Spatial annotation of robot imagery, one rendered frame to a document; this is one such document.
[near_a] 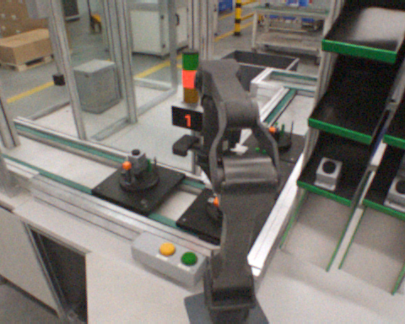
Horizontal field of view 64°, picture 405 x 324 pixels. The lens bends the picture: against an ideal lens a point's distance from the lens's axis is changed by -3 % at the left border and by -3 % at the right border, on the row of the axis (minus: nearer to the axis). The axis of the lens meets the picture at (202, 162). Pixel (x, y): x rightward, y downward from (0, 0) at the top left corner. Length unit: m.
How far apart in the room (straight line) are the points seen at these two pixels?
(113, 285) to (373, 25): 0.91
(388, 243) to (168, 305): 0.59
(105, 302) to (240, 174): 0.70
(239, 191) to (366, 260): 0.59
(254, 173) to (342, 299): 0.70
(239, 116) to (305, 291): 0.70
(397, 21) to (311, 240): 0.54
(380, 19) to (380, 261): 0.55
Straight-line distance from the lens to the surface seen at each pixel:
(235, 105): 0.43
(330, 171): 0.76
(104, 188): 1.19
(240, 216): 0.45
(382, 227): 0.94
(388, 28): 0.74
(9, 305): 2.27
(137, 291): 1.01
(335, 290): 1.06
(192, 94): 1.03
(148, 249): 0.97
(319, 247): 0.92
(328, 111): 0.77
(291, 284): 1.04
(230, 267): 0.57
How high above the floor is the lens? 1.67
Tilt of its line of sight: 33 degrees down
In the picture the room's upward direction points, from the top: straight up
